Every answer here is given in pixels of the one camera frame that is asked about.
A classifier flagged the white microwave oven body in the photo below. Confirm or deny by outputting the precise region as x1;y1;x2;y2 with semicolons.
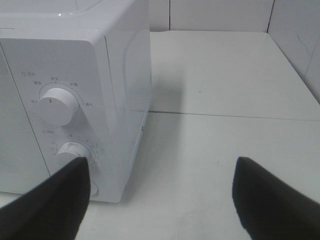
0;0;152;203

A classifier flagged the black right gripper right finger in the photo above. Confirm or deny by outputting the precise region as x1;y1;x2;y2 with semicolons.
232;157;320;240

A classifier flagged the white round knob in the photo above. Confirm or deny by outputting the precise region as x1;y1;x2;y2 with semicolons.
37;87;79;127
55;142;92;172

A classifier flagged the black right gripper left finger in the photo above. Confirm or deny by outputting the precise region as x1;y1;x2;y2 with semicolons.
0;157;90;240

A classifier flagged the white microwave door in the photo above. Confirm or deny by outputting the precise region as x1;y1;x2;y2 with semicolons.
0;50;50;194

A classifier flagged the round white door button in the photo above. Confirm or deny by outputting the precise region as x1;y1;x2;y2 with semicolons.
90;181;99;198

